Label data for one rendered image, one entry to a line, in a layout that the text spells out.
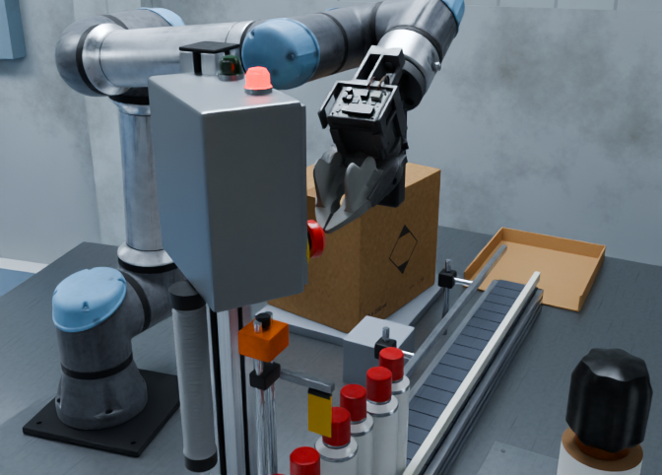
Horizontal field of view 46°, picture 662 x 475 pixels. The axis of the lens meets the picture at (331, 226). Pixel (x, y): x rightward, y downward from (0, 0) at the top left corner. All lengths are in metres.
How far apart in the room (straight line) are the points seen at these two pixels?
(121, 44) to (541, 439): 0.88
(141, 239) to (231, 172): 0.67
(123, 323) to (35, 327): 0.44
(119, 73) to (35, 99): 2.75
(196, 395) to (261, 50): 0.37
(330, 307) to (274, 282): 0.83
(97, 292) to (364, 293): 0.51
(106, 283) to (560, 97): 2.08
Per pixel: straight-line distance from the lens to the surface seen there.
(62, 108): 3.75
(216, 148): 0.67
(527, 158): 3.09
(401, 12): 0.94
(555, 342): 1.64
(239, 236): 0.71
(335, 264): 1.51
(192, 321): 0.78
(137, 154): 1.28
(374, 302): 1.56
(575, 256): 2.02
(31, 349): 1.66
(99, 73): 1.10
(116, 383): 1.35
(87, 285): 1.32
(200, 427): 0.85
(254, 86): 0.72
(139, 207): 1.32
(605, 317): 1.76
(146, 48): 1.03
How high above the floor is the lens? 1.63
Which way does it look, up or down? 22 degrees down
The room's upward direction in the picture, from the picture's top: straight up
